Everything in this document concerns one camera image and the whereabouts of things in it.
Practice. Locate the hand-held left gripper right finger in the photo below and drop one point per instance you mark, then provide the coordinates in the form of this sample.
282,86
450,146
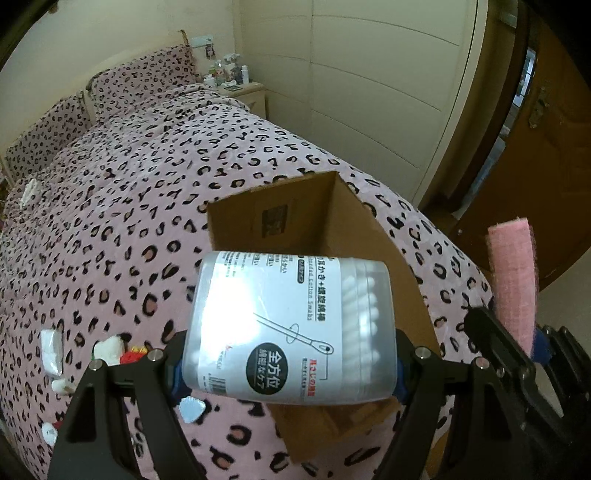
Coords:
400,383

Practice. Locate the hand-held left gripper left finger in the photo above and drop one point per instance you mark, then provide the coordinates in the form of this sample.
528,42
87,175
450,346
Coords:
175,383

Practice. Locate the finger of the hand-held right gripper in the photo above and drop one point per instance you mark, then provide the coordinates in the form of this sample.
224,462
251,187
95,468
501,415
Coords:
498,341
568,350

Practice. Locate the white plush toy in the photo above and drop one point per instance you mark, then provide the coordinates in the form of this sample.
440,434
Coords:
110,350

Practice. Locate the white tube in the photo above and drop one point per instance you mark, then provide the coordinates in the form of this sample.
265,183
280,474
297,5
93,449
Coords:
62,386

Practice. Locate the clear cotton swab container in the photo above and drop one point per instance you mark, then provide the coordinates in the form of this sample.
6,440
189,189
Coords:
286,327

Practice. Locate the brown cardboard box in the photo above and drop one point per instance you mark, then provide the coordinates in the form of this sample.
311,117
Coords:
364,258

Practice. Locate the white tissue packet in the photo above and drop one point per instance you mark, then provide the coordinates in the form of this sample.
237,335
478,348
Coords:
51,350

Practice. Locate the small white packet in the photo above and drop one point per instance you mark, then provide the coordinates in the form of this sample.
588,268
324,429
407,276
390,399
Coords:
50,434

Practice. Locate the brown wooden door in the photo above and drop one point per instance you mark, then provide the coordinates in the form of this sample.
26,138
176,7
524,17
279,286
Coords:
531,184

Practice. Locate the leopard print bed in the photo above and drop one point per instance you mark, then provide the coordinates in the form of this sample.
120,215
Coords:
138,207

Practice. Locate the white crumpled cloth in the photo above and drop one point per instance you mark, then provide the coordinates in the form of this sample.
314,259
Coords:
31,191

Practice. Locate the metal door lock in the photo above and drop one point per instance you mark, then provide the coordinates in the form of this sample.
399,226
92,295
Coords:
538,104

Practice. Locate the leopard print pillow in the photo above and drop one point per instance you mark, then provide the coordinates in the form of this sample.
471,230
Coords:
143,78
46,134

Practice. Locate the white wardrobe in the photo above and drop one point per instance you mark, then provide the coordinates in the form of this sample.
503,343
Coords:
369,83

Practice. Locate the cream nightstand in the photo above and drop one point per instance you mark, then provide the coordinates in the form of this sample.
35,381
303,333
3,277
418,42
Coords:
249,99

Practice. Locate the group of bottles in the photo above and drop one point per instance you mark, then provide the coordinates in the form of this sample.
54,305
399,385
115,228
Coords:
228,69

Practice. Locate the white wall outlet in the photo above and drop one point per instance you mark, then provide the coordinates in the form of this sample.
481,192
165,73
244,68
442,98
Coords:
202,42

